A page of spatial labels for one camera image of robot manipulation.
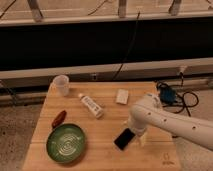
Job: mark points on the white sponge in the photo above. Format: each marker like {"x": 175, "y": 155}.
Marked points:
{"x": 122, "y": 96}

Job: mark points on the white tube with label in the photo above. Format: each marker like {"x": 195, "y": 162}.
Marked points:
{"x": 94, "y": 108}

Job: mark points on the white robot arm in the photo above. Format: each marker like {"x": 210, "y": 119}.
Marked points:
{"x": 148, "y": 110}

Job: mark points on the green ribbed plate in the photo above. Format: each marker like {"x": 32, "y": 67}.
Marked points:
{"x": 66, "y": 143}

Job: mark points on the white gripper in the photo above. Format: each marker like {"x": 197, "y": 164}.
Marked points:
{"x": 139, "y": 129}

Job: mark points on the translucent plastic cup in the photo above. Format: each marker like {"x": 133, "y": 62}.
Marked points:
{"x": 61, "y": 82}

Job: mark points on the black eraser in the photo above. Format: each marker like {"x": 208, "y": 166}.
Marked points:
{"x": 124, "y": 138}

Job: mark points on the brown oblong object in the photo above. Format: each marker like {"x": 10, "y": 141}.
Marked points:
{"x": 59, "y": 119}

